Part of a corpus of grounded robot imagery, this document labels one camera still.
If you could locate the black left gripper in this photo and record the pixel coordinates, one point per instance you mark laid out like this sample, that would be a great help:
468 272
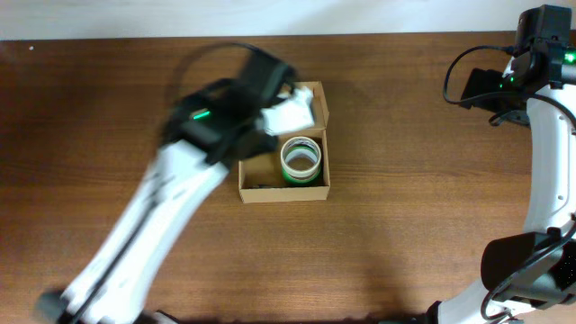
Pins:
268 142

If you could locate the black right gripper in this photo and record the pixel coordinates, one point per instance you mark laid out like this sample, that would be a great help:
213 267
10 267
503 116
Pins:
481 83

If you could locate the brown cardboard box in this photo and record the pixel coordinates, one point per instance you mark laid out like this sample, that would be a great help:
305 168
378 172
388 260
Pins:
266 169

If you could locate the beige masking tape roll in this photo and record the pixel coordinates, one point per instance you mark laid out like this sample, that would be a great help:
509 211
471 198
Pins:
301 157

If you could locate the green tape roll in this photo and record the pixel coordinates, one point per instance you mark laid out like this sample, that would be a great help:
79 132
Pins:
300 177

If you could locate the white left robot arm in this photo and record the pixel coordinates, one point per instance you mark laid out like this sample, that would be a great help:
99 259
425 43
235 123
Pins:
206 133

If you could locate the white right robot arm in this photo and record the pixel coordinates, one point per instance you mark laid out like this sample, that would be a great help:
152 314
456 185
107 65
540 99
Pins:
534 270

